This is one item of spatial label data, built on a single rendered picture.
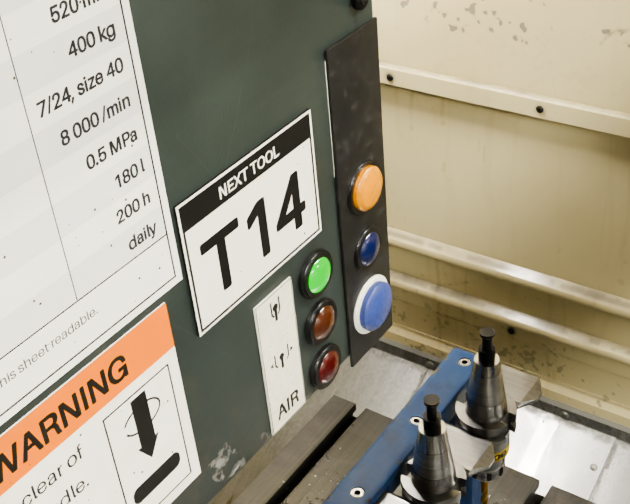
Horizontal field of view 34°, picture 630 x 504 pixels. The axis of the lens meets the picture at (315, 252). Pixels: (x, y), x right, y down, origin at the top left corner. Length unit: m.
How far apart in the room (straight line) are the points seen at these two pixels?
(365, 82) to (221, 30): 0.12
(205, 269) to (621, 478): 1.18
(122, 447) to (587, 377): 1.17
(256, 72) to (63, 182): 0.12
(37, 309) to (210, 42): 0.13
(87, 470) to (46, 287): 0.09
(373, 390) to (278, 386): 1.17
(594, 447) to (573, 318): 0.21
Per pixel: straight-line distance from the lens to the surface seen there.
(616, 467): 1.59
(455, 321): 1.62
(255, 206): 0.48
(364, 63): 0.53
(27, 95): 0.36
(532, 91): 1.34
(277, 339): 0.52
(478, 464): 1.05
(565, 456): 1.60
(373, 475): 1.02
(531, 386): 1.13
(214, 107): 0.44
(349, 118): 0.53
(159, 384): 0.46
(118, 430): 0.45
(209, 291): 0.47
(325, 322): 0.55
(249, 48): 0.45
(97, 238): 0.40
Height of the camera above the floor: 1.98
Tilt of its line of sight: 35 degrees down
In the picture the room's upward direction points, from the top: 6 degrees counter-clockwise
